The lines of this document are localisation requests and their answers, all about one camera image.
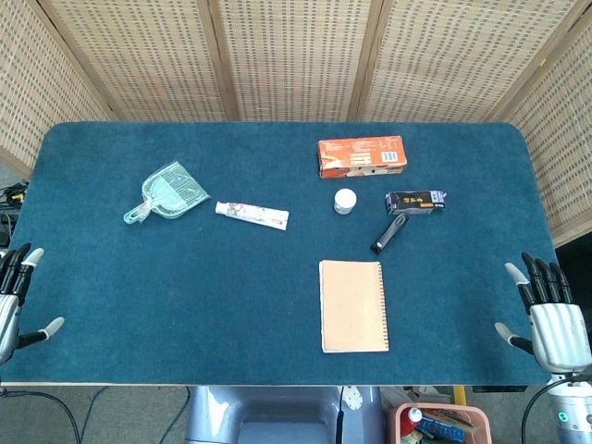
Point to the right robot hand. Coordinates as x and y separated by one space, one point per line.
552 333

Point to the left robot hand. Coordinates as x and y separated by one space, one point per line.
8 311

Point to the black handled tool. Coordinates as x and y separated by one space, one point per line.
389 233

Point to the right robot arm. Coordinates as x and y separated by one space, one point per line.
571 411

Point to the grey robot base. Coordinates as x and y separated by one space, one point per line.
282 416

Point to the yellow spiral notebook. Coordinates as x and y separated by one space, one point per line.
353 306

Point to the white toothpaste tube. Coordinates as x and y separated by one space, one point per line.
252 215

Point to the pink plastic basket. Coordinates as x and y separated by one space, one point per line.
437 423

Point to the dark purple small carton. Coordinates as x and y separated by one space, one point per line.
416 202

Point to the clear green dustpan set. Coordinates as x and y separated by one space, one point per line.
168 194

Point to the blue table mat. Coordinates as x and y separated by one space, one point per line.
231 287

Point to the small white jar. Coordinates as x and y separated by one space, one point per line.
345 202

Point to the orange cardboard box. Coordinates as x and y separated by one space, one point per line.
361 156

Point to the bamboo folding screen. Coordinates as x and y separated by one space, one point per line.
296 60

